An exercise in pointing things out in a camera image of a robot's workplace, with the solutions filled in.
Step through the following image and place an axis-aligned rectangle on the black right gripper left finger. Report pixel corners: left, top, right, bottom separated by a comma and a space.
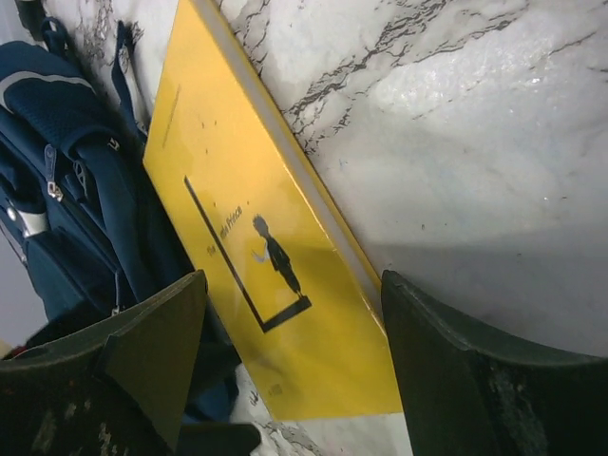
1, 271, 206, 455

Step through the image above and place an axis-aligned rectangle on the navy blue student backpack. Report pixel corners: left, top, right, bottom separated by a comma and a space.
0, 18, 241, 424

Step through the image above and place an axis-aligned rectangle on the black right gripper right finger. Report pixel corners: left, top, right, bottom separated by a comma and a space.
381, 271, 607, 455

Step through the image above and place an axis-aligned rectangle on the yellow notebook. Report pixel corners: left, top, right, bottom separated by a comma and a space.
144, 1, 402, 421

